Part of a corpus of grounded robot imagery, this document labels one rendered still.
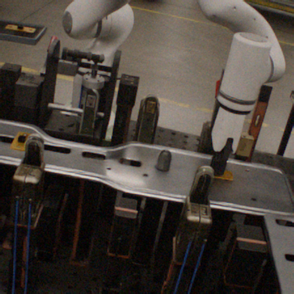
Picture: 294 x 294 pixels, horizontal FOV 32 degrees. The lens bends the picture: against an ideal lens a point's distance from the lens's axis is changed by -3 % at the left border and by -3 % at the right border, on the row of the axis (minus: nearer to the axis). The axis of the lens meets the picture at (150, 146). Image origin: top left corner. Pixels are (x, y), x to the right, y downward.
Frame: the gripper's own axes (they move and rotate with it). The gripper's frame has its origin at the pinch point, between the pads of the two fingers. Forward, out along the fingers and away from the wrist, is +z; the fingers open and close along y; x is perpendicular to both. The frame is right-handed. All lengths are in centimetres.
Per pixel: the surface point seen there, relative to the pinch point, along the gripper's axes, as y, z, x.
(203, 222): 24.8, -0.4, -4.9
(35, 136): 14.8, -6.5, -40.6
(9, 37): -27, -12, -59
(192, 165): -3.8, 3.6, -5.3
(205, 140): -13.1, 1.0, -2.3
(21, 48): -336, 104, -129
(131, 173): 5.1, 3.7, -19.7
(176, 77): -331, 103, 14
